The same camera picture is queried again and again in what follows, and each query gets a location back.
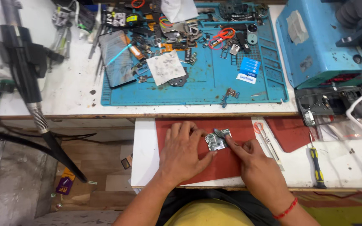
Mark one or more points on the white pull-out board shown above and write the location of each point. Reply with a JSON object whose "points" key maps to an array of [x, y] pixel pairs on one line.
{"points": [[143, 150]]}

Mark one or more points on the purple packet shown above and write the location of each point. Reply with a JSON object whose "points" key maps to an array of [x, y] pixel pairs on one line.
{"points": [[65, 183]]}

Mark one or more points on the green phone circuit board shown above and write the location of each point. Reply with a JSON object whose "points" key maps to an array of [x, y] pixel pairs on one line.
{"points": [[215, 142]]}

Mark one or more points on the black smartphone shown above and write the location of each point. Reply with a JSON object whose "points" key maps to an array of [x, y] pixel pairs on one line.
{"points": [[116, 62]]}

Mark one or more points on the small flex connector part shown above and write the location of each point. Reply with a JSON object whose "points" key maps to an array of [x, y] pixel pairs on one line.
{"points": [[230, 93]]}

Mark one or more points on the blue white card packet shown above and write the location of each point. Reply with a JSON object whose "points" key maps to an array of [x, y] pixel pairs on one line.
{"points": [[249, 70]]}

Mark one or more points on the pale blue camera cover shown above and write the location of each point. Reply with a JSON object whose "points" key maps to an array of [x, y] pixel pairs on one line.
{"points": [[252, 34]]}

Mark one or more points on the heap of phone parts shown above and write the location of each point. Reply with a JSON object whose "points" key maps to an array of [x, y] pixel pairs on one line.
{"points": [[181, 34]]}

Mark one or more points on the red work mat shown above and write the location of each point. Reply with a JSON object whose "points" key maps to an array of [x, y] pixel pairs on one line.
{"points": [[231, 125]]}

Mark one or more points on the person's left hand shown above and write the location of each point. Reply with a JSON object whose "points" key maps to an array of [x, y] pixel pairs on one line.
{"points": [[181, 157]]}

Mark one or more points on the blue repair machine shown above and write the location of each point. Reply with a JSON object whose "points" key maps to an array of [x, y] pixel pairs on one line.
{"points": [[319, 47]]}

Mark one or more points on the blue silicone repair mat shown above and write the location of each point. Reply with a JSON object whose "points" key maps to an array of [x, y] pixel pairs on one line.
{"points": [[206, 88]]}

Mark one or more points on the yellow black screwdriver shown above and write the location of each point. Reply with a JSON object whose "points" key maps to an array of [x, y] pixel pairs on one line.
{"points": [[316, 166]]}

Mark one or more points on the person's right hand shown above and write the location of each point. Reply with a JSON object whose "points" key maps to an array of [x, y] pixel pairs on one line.
{"points": [[259, 172]]}

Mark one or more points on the black hot air gun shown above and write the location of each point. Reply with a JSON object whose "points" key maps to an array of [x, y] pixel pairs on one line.
{"points": [[27, 69]]}

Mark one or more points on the small orange box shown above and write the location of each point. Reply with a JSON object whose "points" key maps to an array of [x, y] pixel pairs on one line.
{"points": [[126, 161]]}

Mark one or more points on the white tape patch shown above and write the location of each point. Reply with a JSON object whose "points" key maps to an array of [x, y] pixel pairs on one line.
{"points": [[296, 26]]}

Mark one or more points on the red mat piece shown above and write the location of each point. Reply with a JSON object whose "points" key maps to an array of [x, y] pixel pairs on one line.
{"points": [[289, 133]]}

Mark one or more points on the grey phone frame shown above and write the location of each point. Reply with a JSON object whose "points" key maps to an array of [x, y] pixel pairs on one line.
{"points": [[328, 103]]}

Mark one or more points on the light blue plastic stick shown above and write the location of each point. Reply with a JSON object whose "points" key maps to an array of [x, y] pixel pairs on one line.
{"points": [[119, 54]]}

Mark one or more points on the person's yellow shirt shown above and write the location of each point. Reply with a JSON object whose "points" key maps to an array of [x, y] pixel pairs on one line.
{"points": [[209, 215]]}

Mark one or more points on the white paper sheet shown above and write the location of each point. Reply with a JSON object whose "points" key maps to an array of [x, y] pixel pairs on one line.
{"points": [[179, 9]]}

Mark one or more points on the steel tweezers with orange band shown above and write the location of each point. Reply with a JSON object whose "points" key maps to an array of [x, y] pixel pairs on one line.
{"points": [[269, 146]]}

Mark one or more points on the bundle of metal tools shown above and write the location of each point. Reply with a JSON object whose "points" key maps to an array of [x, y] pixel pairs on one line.
{"points": [[63, 28]]}

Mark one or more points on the dirty white tissue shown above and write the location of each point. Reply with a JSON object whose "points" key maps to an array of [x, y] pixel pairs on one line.
{"points": [[166, 67]]}

